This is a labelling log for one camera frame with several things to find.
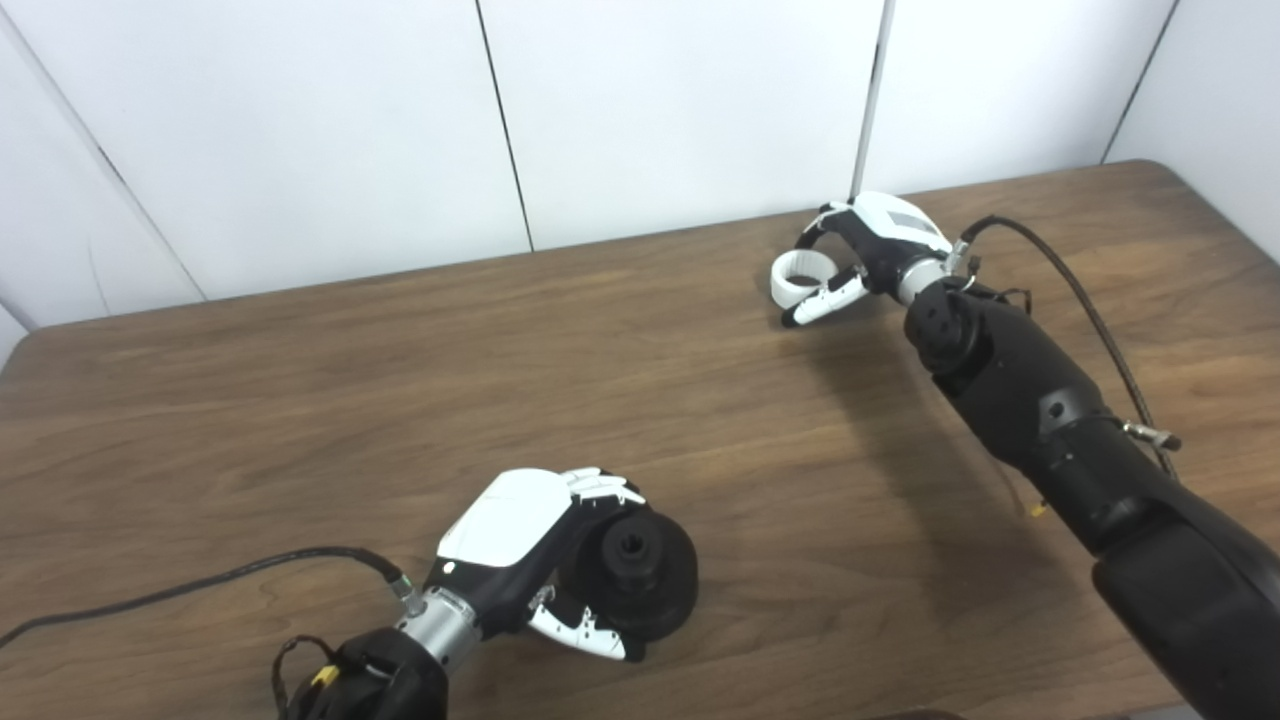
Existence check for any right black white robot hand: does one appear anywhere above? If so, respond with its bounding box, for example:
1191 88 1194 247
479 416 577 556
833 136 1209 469
780 191 963 329

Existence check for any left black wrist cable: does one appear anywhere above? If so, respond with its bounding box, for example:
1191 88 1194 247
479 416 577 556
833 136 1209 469
0 546 422 649

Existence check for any round black plastic part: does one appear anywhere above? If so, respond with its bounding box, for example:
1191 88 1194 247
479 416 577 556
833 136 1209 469
573 508 700 645

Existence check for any left thin wrist wire loop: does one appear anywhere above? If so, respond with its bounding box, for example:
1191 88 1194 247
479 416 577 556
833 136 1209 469
272 634 343 720

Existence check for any white toothed plastic ring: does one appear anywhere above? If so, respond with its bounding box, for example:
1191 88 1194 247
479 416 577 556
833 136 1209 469
770 250 843 311

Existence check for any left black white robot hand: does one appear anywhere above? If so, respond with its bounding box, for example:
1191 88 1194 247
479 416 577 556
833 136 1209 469
398 467 648 664

